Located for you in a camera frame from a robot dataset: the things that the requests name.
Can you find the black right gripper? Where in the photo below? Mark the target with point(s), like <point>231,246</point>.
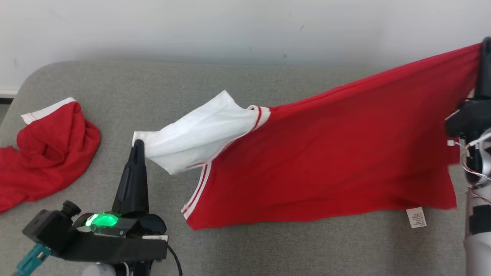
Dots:
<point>472,119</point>

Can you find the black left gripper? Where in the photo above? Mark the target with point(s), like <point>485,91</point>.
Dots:
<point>115,245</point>

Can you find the red shorts with white band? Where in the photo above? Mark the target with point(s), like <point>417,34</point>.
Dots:
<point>50,153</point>

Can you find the red and white jersey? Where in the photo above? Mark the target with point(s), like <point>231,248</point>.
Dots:
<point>326,153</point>

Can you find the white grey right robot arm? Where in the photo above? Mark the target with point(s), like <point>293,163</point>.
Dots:
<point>479,249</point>

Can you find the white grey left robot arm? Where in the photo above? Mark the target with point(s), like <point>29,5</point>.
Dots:
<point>99,270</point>

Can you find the white skirting board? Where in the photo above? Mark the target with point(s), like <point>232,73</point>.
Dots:
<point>7,93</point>

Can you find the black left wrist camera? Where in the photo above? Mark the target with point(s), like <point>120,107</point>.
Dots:
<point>46,230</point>

